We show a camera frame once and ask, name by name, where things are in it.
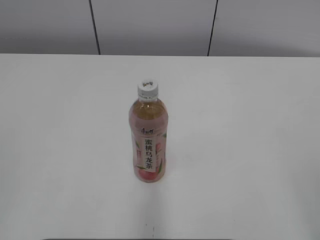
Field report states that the peach oolong tea bottle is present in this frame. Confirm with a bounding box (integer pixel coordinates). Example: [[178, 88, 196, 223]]
[[128, 89, 169, 183]]

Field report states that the white bottle cap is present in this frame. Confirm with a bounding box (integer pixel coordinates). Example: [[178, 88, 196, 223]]
[[137, 78, 159, 98]]

